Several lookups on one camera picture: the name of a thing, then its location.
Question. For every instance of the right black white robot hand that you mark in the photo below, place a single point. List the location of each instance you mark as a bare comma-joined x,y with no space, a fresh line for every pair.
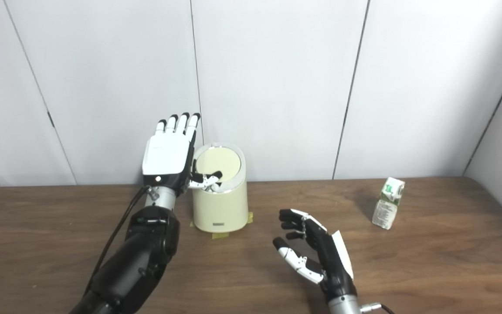
334,261

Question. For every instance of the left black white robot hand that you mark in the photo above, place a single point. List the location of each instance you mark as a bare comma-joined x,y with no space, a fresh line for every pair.
166,155

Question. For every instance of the cream round bin lid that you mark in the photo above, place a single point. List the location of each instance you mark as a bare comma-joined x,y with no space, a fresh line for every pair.
225,161

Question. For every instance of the white green milk carton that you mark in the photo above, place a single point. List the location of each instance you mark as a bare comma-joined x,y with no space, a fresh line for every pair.
387,209

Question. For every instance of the cream-colored trash bin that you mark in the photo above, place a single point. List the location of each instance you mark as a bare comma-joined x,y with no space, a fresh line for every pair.
220,209

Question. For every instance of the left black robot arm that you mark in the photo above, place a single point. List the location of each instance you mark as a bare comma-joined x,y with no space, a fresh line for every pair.
140,257

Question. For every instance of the long yellow tape strip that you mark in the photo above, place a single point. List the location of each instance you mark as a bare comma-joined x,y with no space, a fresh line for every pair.
220,235

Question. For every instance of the black wall panel clip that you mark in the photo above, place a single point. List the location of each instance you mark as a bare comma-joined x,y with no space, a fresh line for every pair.
50,119

